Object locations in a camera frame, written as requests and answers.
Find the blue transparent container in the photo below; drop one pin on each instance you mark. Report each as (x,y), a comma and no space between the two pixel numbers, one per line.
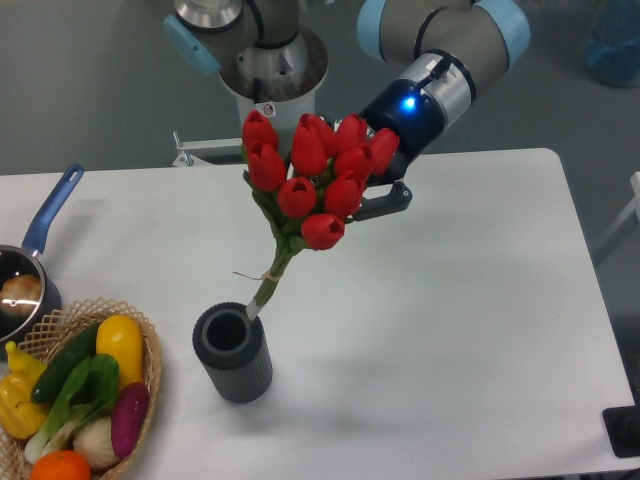
(610,50)

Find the orange fruit toy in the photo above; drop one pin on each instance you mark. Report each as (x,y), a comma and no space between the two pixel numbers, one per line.
(63,465)

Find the red tulip bouquet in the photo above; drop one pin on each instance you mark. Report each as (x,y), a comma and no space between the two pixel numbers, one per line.
(309,196)

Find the blue handled saucepan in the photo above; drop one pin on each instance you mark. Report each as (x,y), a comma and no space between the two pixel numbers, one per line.
(25,258)

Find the woven wicker basket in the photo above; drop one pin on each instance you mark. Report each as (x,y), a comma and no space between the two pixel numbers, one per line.
(48,336)

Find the dark grey ribbed vase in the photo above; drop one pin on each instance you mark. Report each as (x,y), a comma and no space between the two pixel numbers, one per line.
(234,352)

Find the yellow bell pepper toy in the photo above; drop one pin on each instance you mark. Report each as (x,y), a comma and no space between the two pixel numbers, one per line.
(21,418)

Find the white frame at right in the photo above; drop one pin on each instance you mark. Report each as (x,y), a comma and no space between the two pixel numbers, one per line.
(620,227)

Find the purple eggplant toy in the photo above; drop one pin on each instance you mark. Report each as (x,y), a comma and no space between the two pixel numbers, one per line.
(128,417)

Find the metal table clamp bracket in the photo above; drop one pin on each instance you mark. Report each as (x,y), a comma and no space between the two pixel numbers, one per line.
(214,151)

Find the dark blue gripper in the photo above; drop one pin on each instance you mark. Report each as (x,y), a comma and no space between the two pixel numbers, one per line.
(393,130)

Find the black device at edge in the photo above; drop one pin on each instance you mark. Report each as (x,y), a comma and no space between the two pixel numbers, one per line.
(622,426)

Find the bread roll in pot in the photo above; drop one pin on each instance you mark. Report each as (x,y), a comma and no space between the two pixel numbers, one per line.
(20,295)

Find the white garlic toy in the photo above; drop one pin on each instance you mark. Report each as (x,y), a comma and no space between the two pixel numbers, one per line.
(93,442)

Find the green cucumber toy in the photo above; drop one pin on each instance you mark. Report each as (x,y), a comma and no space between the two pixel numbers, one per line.
(52,380)

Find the green bok choy toy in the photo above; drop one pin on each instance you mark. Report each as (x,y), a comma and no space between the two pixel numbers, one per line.
(91,388)

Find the yellow squash toy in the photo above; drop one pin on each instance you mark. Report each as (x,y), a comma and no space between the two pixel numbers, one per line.
(120,337)

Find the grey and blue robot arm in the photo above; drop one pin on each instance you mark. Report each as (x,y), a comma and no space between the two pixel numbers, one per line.
(450,52)

